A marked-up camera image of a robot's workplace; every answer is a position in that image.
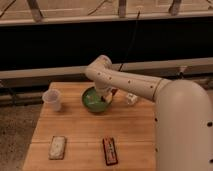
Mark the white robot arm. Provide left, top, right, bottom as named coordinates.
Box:
left=85, top=55, right=213, bottom=171

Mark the green ceramic bowl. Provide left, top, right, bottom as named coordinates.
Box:
left=82, top=87, right=113, bottom=113

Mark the clear plastic bottle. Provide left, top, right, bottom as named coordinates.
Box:
left=126, top=93, right=138, bottom=105

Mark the wooden table board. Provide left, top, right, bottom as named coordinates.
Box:
left=23, top=82, right=155, bottom=171

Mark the clear plastic cup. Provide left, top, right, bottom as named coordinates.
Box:
left=42, top=89, right=62, bottom=112

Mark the red candy bar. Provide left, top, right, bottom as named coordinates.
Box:
left=102, top=137, right=118, bottom=166

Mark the white rectangular sponge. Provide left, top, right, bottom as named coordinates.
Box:
left=49, top=136, right=67, bottom=160

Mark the black cable on wall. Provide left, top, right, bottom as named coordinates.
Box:
left=111, top=10, right=142, bottom=82

